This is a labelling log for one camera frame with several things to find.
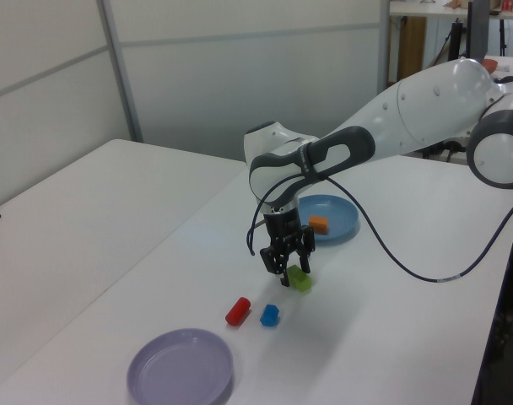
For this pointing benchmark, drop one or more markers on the red cylinder block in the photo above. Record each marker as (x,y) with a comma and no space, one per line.
(238,311)

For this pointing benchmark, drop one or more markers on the black table side frame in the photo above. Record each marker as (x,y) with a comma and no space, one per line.
(493,379)

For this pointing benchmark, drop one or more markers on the white background desk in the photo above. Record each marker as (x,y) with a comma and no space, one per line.
(429,12)

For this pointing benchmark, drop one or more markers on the red bowl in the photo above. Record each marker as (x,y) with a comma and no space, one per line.
(489,64)

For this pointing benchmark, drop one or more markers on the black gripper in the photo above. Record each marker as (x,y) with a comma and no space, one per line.
(284,230)

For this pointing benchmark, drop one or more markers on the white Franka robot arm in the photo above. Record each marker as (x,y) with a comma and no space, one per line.
(408,114)

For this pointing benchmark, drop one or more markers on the green rectangular block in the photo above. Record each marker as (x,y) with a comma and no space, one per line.
(303,283)

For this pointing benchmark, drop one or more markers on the brown wooden cabinet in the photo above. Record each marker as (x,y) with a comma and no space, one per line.
(412,46)

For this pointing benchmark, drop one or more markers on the dark monitor on stand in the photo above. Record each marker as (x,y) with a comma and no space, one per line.
(478,29)

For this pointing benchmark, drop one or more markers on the purple plate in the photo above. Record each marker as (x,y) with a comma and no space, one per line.
(180,367)

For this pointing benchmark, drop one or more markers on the orange rectangular block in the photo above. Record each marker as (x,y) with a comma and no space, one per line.
(319,224)

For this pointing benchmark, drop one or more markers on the blue plate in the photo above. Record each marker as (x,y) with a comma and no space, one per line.
(341,215)

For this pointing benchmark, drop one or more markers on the grey metal partition post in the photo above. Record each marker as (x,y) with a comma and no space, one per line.
(384,42)

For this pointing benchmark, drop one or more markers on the blue hexagonal block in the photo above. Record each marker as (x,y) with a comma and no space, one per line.
(269,315)

